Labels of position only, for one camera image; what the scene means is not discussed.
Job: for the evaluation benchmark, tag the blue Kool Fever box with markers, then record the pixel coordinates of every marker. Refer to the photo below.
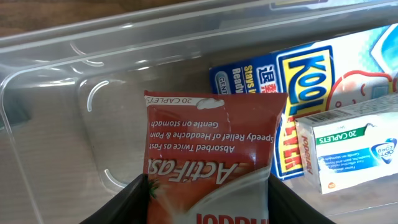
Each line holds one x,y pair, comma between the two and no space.
318,76

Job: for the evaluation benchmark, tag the clear plastic container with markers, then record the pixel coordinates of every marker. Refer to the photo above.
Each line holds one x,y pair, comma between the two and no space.
72,119

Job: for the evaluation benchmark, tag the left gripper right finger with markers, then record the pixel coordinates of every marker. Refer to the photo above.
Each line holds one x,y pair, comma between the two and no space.
286,207

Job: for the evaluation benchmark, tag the white blue Panadol box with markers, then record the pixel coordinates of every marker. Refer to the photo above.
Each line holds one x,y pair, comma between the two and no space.
347,146

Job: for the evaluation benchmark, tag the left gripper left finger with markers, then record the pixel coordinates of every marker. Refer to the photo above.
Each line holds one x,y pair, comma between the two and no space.
129,206

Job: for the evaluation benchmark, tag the red Panadol box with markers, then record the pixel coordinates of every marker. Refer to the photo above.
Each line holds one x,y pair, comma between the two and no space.
208,157

